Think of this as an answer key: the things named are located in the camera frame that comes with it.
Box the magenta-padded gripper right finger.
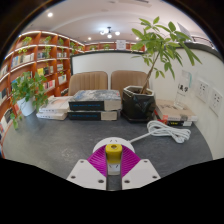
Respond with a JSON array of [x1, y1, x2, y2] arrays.
[[120, 147, 162, 191]]

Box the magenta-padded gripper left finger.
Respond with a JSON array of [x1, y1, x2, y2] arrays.
[[66, 147, 108, 191]]

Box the yellow charger block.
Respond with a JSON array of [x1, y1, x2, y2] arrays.
[[105, 143, 123, 176]]

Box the round white power strip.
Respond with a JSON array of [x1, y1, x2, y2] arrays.
[[92, 138, 136, 155]]

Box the thick book with dark spine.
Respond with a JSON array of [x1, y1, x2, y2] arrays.
[[67, 109, 119, 122]]

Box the black book with yellow print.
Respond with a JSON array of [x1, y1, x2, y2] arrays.
[[164, 119, 194, 128]]

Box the plain white book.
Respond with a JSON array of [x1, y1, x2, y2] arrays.
[[35, 111, 69, 121]]

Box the tall plant in black pot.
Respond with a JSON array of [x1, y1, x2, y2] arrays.
[[120, 15, 203, 123]]

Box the beige book with red spine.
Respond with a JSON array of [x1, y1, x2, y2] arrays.
[[154, 98, 198, 123]]

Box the tan upholstered chair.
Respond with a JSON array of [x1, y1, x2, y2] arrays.
[[110, 69, 149, 98], [68, 70, 109, 97]]

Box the leafy plant in white pot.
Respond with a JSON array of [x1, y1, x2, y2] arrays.
[[9, 71, 49, 130]]

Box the tall orange wooden shelf unit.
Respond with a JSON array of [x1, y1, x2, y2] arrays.
[[0, 30, 86, 158]]

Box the long orange wooden shelf unit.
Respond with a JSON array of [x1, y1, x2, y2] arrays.
[[83, 40, 146, 53]]

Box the white framed sign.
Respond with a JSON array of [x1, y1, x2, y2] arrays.
[[115, 39, 127, 51]]

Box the ceiling chandelier with round bulbs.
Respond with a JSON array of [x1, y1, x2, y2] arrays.
[[99, 26, 121, 39]]

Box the white hanging banner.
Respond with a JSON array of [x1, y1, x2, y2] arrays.
[[176, 22, 193, 41]]

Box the recessed ceiling spotlights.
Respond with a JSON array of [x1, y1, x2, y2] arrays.
[[45, 11, 134, 41]]

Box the coiled white power cable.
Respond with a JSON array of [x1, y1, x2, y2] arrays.
[[128, 119, 192, 145]]

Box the clear bottle with teal strap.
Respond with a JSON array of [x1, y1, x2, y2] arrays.
[[174, 69, 193, 109]]

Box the white wall socket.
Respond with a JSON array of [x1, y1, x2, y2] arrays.
[[209, 88, 224, 117], [194, 78, 210, 104]]

